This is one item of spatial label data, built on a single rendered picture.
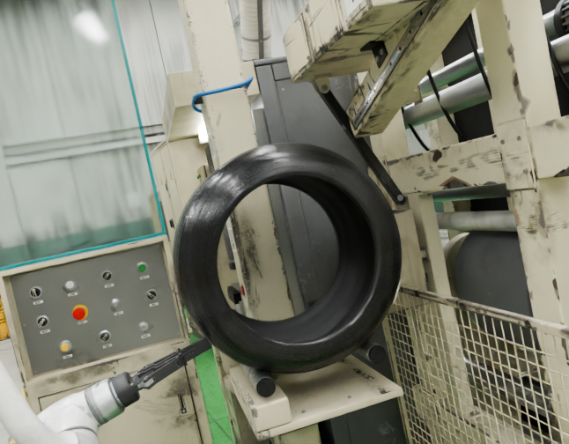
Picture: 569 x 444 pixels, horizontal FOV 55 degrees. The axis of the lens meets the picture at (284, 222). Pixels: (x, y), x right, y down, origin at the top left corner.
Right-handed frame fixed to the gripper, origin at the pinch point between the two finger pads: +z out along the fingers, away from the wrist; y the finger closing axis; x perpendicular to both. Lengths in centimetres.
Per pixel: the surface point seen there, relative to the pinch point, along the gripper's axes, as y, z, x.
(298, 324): 14.8, 27.1, 12.1
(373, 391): -8.2, 32.7, 29.4
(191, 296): -9.1, 4.9, -13.2
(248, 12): 71, 73, -85
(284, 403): -11.2, 11.9, 18.5
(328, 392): -0.3, 23.9, 27.0
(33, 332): 62, -45, -17
